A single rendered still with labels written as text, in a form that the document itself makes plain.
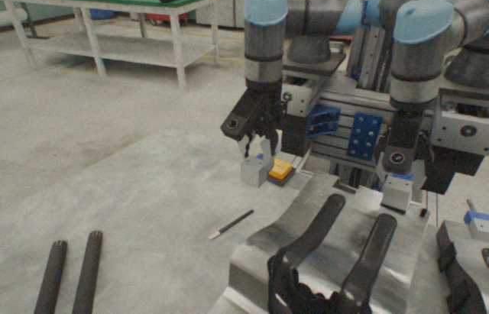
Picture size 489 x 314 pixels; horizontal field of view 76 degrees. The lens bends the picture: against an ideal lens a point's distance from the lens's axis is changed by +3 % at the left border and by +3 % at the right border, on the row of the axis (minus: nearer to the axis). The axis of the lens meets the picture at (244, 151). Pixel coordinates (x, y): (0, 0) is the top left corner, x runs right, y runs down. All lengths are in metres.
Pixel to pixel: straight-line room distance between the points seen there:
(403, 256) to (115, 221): 0.64
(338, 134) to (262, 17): 0.69
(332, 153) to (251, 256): 0.74
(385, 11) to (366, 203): 0.40
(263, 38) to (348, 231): 0.41
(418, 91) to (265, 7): 0.29
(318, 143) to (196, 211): 0.60
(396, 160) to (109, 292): 0.59
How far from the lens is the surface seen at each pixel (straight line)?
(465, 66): 1.09
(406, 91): 0.60
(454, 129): 0.99
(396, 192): 0.72
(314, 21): 0.67
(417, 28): 0.56
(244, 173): 0.72
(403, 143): 0.61
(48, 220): 0.93
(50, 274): 0.73
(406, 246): 0.70
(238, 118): 0.60
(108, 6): 3.91
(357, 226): 0.70
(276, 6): 0.57
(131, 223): 0.83
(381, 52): 1.21
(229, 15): 6.30
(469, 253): 0.79
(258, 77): 0.59
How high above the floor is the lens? 1.37
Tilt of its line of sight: 34 degrees down
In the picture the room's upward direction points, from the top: straight up
